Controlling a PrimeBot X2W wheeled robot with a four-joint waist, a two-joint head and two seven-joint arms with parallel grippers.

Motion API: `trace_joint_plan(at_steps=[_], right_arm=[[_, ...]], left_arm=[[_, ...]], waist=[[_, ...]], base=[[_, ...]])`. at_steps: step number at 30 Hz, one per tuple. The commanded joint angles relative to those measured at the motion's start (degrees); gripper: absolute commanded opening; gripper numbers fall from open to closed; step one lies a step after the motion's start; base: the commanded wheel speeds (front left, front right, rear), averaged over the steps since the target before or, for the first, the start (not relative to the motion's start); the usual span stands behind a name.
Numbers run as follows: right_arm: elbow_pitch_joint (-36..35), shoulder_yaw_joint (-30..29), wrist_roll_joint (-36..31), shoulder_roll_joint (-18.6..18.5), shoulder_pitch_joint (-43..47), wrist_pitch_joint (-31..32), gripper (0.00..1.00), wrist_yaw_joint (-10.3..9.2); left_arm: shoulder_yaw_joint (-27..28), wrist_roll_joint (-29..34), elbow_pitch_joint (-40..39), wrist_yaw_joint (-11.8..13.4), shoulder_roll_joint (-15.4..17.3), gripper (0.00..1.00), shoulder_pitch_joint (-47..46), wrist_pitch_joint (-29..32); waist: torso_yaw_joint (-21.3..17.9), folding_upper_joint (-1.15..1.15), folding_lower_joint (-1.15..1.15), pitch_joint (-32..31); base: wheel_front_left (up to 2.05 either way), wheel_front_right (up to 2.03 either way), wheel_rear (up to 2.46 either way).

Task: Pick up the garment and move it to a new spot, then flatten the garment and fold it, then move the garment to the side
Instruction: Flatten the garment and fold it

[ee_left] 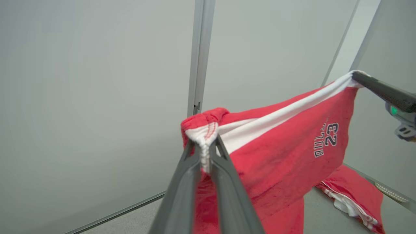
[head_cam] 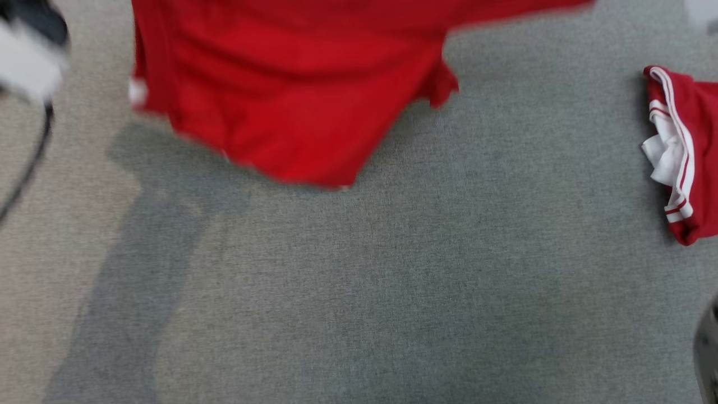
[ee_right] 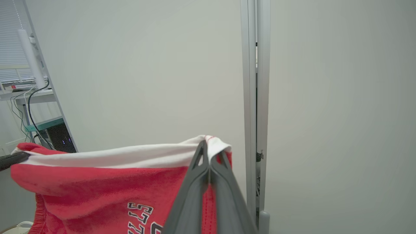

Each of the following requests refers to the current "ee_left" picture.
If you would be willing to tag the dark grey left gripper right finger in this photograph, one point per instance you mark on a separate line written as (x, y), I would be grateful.
(230, 198)

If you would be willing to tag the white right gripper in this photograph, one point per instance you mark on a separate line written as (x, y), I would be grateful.
(406, 123)

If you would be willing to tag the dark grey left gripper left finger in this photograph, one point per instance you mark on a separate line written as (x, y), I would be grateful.
(182, 195)

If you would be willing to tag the red Bulls basketball shorts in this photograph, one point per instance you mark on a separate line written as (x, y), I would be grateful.
(276, 162)

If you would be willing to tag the red Bulls basketball jersey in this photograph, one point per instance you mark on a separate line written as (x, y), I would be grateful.
(354, 185)

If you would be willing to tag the grey fabric sofa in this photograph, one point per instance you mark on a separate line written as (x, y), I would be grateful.
(318, 211)

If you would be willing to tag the thin grey metal frame bar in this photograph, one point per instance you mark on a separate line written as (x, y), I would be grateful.
(340, 42)

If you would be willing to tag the grey wall panel post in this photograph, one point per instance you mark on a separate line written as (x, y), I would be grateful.
(201, 48)

